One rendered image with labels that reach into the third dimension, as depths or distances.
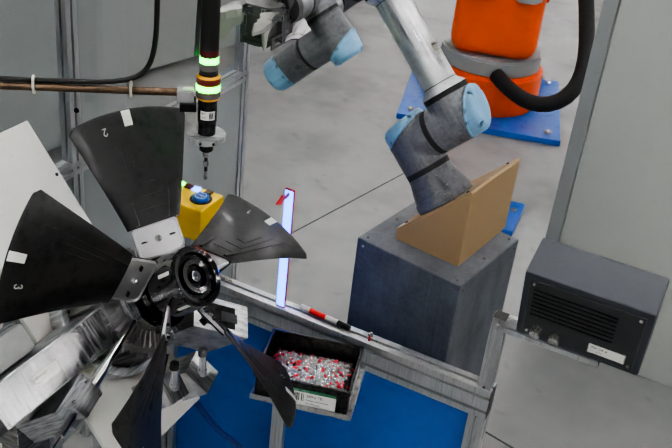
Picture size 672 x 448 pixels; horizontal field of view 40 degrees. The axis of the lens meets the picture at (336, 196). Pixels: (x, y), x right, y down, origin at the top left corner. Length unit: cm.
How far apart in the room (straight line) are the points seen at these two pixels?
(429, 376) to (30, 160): 100
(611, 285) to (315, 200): 275
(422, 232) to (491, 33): 324
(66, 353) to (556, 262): 96
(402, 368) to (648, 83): 150
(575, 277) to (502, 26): 363
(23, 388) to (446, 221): 106
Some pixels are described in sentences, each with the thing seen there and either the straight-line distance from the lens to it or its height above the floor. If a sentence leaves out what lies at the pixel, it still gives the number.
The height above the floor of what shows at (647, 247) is 54.
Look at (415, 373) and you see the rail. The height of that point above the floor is 83.
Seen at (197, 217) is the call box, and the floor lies 105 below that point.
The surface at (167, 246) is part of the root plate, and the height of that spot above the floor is 124.
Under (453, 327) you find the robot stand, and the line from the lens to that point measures 228.
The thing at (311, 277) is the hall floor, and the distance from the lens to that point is 392.
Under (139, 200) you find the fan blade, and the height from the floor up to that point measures 131.
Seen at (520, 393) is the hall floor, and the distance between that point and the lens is 353.
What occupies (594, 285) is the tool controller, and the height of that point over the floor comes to 123.
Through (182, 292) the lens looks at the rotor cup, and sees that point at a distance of 171.
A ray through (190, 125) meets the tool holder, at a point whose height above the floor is 149.
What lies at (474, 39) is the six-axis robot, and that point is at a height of 48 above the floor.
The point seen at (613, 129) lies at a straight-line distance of 335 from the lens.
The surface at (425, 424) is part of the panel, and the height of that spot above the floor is 68.
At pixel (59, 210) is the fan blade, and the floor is 140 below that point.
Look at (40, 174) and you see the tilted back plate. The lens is 197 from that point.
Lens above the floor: 222
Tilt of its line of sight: 29 degrees down
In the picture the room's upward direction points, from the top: 6 degrees clockwise
